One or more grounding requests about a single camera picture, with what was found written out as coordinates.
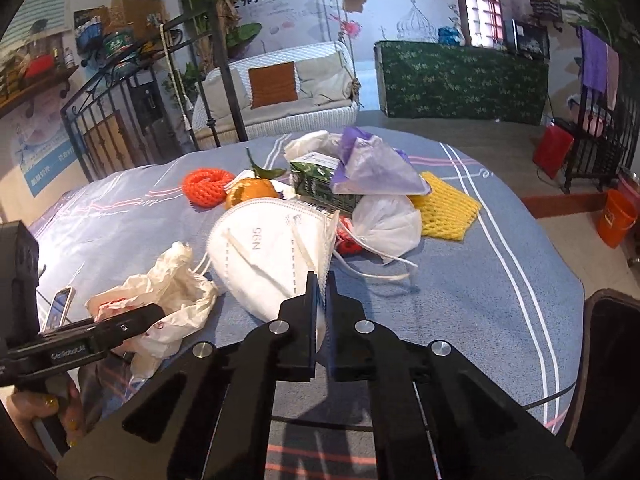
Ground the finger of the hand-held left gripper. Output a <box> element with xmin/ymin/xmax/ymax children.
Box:
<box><xmin>91</xmin><ymin>304</ymin><xmax>167</xmax><ymax>355</ymax></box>

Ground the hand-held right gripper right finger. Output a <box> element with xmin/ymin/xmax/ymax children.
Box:
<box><xmin>325</xmin><ymin>270</ymin><xmax>586</xmax><ymax>480</ymax></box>

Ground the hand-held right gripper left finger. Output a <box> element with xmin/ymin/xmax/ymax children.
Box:
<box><xmin>56</xmin><ymin>271</ymin><xmax>321</xmax><ymax>480</ymax></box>

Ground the white plastic bag red print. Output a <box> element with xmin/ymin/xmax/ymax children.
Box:
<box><xmin>85</xmin><ymin>241</ymin><xmax>219</xmax><ymax>378</ymax></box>

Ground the white face mask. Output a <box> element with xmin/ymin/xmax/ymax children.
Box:
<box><xmin>192</xmin><ymin>198</ymin><xmax>420</xmax><ymax>353</ymax></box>

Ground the green drink carton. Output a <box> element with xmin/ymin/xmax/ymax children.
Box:
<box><xmin>289</xmin><ymin>151</ymin><xmax>363</xmax><ymax>216</ymax></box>

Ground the orange foam fruit net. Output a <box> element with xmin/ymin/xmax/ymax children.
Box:
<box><xmin>181</xmin><ymin>168</ymin><xmax>236</xmax><ymax>208</ymax></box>

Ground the purple plastic bag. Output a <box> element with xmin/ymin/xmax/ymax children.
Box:
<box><xmin>329</xmin><ymin>126</ymin><xmax>432</xmax><ymax>196</ymax></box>

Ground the dark brown trash bin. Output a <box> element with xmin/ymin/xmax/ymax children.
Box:
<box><xmin>565</xmin><ymin>287</ymin><xmax>640</xmax><ymax>480</ymax></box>

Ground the person's left hand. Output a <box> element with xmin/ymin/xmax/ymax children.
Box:
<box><xmin>10</xmin><ymin>384</ymin><xmax>85</xmax><ymax>448</ymax></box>

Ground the smartphone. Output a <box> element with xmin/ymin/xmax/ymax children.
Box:
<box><xmin>41</xmin><ymin>287</ymin><xmax>76</xmax><ymax>333</ymax></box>

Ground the small red foam net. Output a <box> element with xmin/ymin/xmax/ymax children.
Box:
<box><xmin>335</xmin><ymin>217</ymin><xmax>363</xmax><ymax>257</ymax></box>

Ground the blue-grey striped blanket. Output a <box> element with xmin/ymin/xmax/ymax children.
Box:
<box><xmin>27</xmin><ymin>126</ymin><xmax>586</xmax><ymax>480</ymax></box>

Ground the tangerine with leaves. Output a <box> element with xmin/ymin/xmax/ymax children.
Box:
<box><xmin>224</xmin><ymin>147</ymin><xmax>290</xmax><ymax>211</ymax></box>

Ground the yellow foam fruit net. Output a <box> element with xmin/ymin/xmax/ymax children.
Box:
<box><xmin>411</xmin><ymin>171</ymin><xmax>482</xmax><ymax>242</ymax></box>

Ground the white wicker sofa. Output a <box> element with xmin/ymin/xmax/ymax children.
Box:
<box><xmin>192</xmin><ymin>42</ymin><xmax>361</xmax><ymax>143</ymax></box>

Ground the orange cushion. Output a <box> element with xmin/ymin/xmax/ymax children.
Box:
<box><xmin>248</xmin><ymin>61</ymin><xmax>299</xmax><ymax>109</ymax></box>

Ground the beige cushion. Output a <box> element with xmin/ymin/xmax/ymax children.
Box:
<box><xmin>295</xmin><ymin>57</ymin><xmax>353</xmax><ymax>103</ymax></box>
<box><xmin>205</xmin><ymin>67</ymin><xmax>251</xmax><ymax>113</ymax></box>

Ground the green patterned counter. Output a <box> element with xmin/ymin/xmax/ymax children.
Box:
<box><xmin>374</xmin><ymin>40</ymin><xmax>551</xmax><ymax>126</ymax></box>

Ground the red bag on floor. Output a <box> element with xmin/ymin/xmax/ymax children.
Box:
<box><xmin>532</xmin><ymin>124</ymin><xmax>575</xmax><ymax>180</ymax></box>

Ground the brown cardboard box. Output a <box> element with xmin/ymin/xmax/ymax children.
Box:
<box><xmin>109</xmin><ymin>0</ymin><xmax>168</xmax><ymax>36</ymax></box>

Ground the orange bucket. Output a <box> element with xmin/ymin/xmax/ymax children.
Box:
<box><xmin>596</xmin><ymin>189</ymin><xmax>640</xmax><ymax>250</ymax></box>

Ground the black iron railing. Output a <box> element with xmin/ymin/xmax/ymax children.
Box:
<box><xmin>564</xmin><ymin>25</ymin><xmax>632</xmax><ymax>195</ymax></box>

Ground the pink basin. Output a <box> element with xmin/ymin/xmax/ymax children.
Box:
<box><xmin>582</xmin><ymin>110</ymin><xmax>608</xmax><ymax>136</ymax></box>

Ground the black display box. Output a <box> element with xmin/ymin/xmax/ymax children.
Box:
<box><xmin>512</xmin><ymin>20</ymin><xmax>551</xmax><ymax>61</ymax></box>

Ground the purple towel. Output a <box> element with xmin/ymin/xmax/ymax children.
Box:
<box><xmin>580</xmin><ymin>27</ymin><xmax>608</xmax><ymax>93</ymax></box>

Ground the pink towel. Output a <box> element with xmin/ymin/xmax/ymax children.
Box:
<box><xmin>605</xmin><ymin>42</ymin><xmax>621</xmax><ymax>111</ymax></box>

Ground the green potted plant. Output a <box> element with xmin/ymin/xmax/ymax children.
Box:
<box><xmin>565</xmin><ymin>0</ymin><xmax>640</xmax><ymax>61</ymax></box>

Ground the wooden wall shelf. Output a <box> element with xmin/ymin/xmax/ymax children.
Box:
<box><xmin>0</xmin><ymin>65</ymin><xmax>81</xmax><ymax>111</ymax></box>

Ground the black iron bed frame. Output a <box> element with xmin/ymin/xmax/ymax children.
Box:
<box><xmin>60</xmin><ymin>7</ymin><xmax>251</xmax><ymax>183</ymax></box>

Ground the white rope tassel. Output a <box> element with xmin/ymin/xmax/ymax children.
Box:
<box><xmin>160</xmin><ymin>22</ymin><xmax>193</xmax><ymax>133</ymax></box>

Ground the wall poster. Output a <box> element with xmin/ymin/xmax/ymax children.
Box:
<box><xmin>230</xmin><ymin>0</ymin><xmax>566</xmax><ymax>61</ymax></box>

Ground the small wall shelf with bottles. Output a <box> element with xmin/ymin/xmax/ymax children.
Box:
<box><xmin>530</xmin><ymin>0</ymin><xmax>563</xmax><ymax>21</ymax></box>

